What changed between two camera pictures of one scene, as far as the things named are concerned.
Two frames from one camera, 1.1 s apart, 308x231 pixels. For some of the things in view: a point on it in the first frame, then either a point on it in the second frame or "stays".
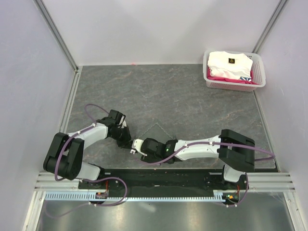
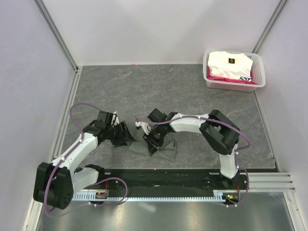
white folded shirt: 229,65 stays
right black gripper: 148,159 -> 153,146
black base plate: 161,181 stays
